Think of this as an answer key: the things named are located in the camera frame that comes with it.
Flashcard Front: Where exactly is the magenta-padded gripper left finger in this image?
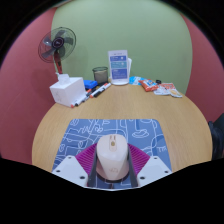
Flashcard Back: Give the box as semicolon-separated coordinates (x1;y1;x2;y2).
52;143;99;188

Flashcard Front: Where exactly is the black whiteboard marker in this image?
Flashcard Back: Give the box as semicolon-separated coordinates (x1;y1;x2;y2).
88;84;105;98

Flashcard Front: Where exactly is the dark mesh pen cup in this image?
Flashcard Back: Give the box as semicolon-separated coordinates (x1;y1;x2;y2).
92;66;109;85

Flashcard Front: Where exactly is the white tissue box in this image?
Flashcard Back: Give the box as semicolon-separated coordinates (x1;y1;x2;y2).
49;73;87;108

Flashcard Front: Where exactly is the white-barrelled whiteboard marker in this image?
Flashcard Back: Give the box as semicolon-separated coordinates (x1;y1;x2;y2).
70;91;93;109

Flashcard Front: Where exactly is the black standing fan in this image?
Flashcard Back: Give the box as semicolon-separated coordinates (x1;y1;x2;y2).
37;26;77;75

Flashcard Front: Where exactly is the light blue snack packet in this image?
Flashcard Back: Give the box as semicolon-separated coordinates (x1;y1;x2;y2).
129;75;145;86

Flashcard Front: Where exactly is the blue whiteboard eraser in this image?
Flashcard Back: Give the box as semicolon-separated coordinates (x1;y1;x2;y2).
83;79;99;91

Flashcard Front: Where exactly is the blue line-print mouse pad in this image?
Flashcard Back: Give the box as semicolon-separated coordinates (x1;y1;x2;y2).
52;118;173;190

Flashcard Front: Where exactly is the cream white computer mouse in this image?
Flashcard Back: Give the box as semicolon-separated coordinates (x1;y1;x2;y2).
95;134;130;181

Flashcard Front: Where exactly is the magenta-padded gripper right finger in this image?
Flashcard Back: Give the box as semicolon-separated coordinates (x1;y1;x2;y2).
127;143;173;188

